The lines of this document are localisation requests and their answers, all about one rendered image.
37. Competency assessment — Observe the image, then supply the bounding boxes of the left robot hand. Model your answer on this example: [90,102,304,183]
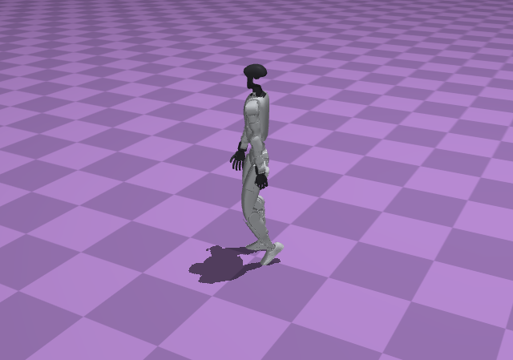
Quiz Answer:
[255,166,268,190]

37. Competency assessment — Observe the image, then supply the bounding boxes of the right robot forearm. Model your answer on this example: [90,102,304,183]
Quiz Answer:
[240,126,248,150]

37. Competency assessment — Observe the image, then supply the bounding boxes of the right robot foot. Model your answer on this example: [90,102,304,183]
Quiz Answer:
[245,240,270,250]

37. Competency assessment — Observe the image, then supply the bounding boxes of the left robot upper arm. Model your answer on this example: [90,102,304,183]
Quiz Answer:
[245,100,261,143]

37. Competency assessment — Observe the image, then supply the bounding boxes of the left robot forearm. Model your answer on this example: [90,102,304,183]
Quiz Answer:
[251,136,265,173]

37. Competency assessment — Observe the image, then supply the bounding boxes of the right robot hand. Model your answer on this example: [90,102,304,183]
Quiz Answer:
[230,141,247,170]

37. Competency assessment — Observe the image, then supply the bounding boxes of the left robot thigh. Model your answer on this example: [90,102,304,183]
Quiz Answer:
[241,161,269,223]

